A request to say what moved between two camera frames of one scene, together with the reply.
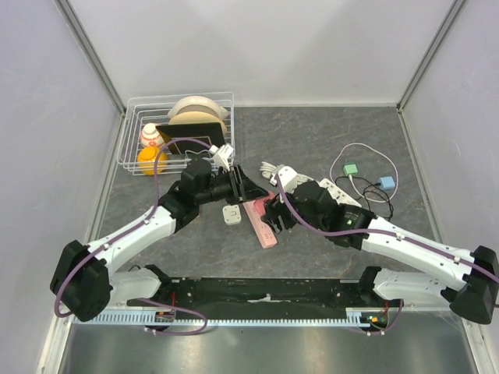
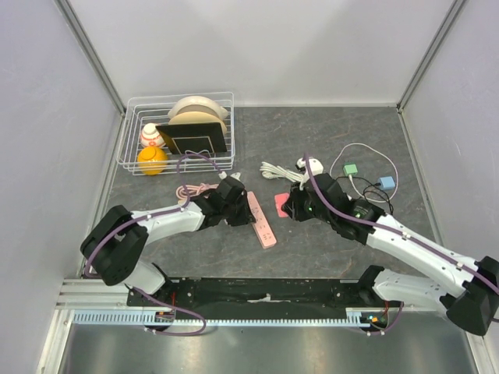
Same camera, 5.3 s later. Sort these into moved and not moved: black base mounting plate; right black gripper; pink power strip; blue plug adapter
Moved: right black gripper
Not moved: blue plug adapter; black base mounting plate; pink power strip
